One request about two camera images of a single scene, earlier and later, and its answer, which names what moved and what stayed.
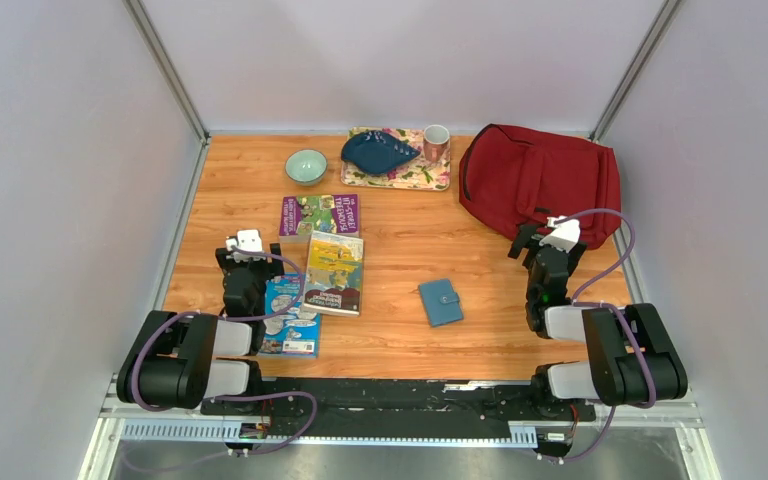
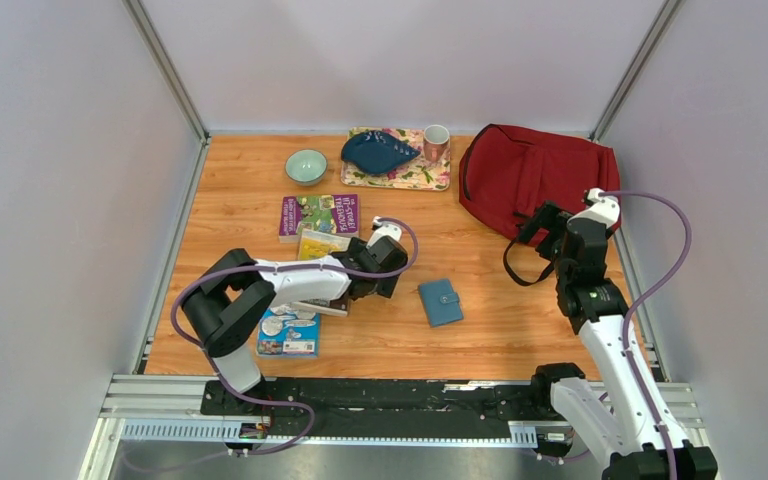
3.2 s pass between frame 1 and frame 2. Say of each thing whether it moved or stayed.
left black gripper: moved
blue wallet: stayed
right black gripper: moved
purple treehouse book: stayed
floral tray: stayed
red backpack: stayed
